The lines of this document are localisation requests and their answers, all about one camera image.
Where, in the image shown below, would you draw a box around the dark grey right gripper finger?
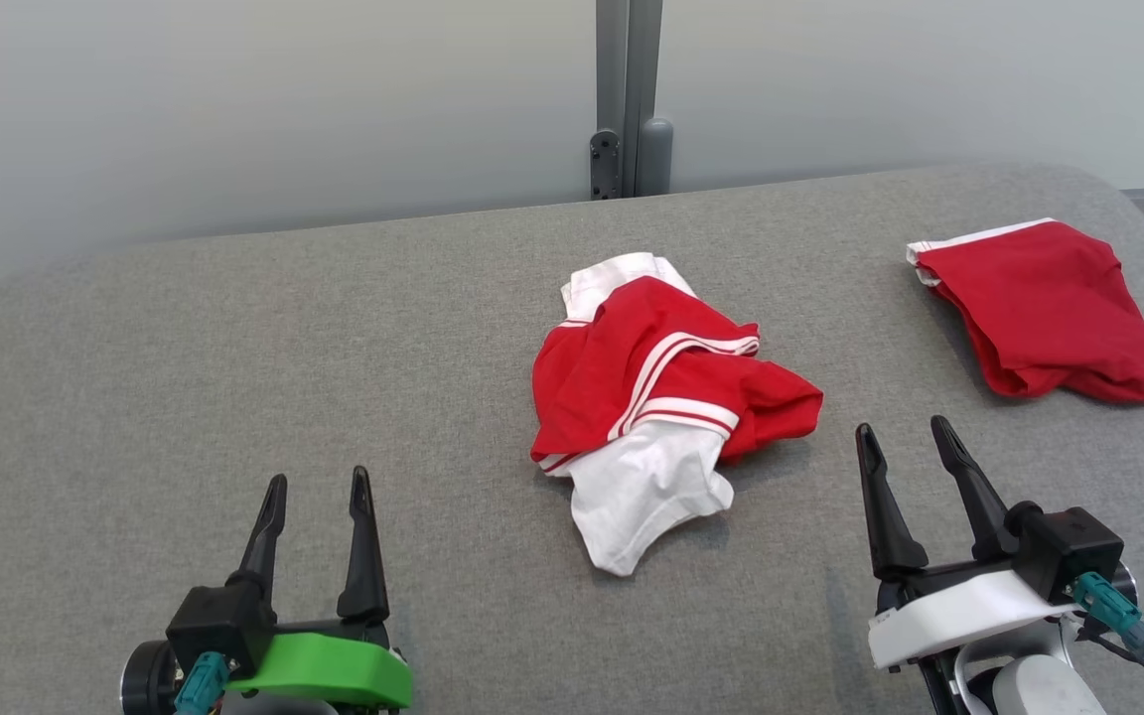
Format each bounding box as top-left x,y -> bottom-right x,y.
930,415 -> 1020,563
855,423 -> 931,583

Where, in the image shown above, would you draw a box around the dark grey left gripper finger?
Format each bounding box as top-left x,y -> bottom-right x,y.
337,466 -> 392,625
227,474 -> 289,599

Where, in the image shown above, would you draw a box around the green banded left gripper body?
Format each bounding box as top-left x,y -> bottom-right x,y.
224,616 -> 415,711

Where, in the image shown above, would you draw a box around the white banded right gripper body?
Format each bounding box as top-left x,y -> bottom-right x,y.
868,554 -> 1081,672

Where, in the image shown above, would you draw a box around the red shorts with white stripe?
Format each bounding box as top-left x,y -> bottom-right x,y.
907,217 -> 1144,406

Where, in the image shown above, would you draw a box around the red and white jersey shirt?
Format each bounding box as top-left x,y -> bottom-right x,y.
530,252 -> 824,578

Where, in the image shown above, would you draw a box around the grey fabric sofa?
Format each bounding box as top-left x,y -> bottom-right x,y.
0,162 -> 1144,715

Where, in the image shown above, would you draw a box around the teal left cable connector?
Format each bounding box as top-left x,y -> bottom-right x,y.
173,650 -> 231,715

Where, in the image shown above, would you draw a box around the teal cable connector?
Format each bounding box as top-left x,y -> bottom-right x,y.
173,650 -> 231,715
1072,572 -> 1144,656

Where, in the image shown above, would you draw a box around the teal right cable connector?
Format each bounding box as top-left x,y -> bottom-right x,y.
1072,572 -> 1144,656

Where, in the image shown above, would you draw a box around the grey cylindrical post cap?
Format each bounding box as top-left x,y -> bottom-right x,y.
637,117 -> 675,198

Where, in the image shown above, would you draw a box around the grey metal partition post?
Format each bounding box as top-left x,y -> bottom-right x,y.
595,0 -> 664,200

